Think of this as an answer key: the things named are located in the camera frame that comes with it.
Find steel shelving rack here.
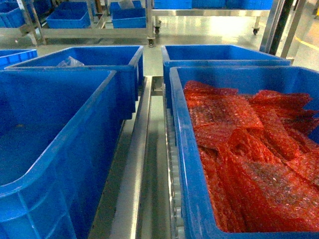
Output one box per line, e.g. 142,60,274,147
89,76,185,239

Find blue bin behind red bags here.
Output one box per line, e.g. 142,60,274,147
161,45,291,109

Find blue bin behind empty bin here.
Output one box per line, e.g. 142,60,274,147
6,45,144,100

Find blue bin on far rack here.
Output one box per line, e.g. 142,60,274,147
46,1,91,29

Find clear plastic bag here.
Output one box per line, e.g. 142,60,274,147
57,56,85,67

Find blue bin with red bags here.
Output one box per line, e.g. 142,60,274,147
170,66,319,239

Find far steel trolley rack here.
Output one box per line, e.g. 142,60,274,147
0,0,270,47

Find blue bin far left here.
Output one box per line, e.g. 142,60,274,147
0,49,38,70

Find empty blue plastic bin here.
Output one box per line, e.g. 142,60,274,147
0,70,135,239

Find red bubble wrap bags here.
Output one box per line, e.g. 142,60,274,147
183,81,319,233

